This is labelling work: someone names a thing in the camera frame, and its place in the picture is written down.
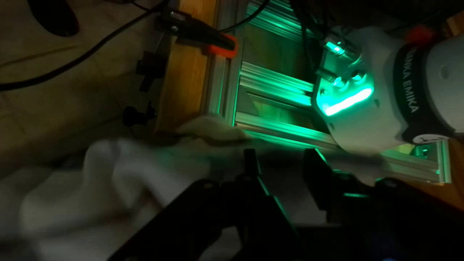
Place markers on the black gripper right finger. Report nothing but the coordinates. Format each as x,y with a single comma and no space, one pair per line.
319,181

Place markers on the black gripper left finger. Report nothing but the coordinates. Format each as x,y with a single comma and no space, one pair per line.
250,171

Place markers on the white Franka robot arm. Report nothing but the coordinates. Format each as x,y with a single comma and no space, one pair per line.
449,81

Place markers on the beige sheeted mattress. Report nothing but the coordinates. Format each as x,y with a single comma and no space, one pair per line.
120,193

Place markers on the black clamp orange tip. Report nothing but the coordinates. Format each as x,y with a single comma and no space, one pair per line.
197,30

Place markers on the dark rounded floor object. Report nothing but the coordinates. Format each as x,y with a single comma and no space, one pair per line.
55,16

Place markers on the aluminium base frame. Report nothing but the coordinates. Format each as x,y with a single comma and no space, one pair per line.
269,81

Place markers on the black frame bracket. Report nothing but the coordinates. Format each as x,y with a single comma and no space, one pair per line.
137,116

